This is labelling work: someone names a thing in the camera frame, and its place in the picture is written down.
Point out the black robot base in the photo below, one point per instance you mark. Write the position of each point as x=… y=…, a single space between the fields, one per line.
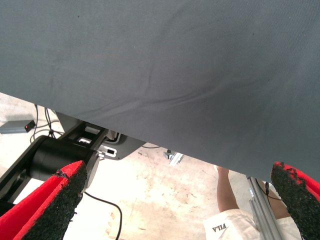
x=57 y=155

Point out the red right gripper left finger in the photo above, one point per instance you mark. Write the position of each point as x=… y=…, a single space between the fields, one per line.
x=37 y=212

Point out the grey box with red light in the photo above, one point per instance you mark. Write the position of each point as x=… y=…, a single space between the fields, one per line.
x=15 y=127

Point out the aluminium frame profile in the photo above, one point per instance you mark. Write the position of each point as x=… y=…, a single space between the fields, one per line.
x=265 y=217

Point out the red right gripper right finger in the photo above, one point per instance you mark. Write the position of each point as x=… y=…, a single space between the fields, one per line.
x=305 y=205

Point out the small aluminium bracket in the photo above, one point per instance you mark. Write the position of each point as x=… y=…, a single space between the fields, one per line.
x=173 y=158

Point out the dark grey table cloth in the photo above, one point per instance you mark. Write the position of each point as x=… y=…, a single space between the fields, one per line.
x=160 y=62

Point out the person's bare leg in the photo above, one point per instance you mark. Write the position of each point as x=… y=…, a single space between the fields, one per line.
x=280 y=207
x=226 y=192

